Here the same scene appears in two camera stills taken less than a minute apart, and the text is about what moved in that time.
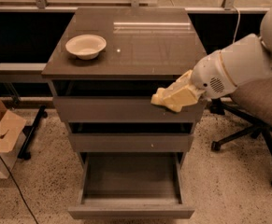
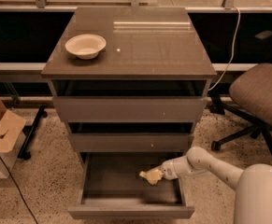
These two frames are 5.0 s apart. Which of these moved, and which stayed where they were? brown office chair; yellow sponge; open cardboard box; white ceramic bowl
Moved: yellow sponge
Stayed: brown office chair; open cardboard box; white ceramic bowl
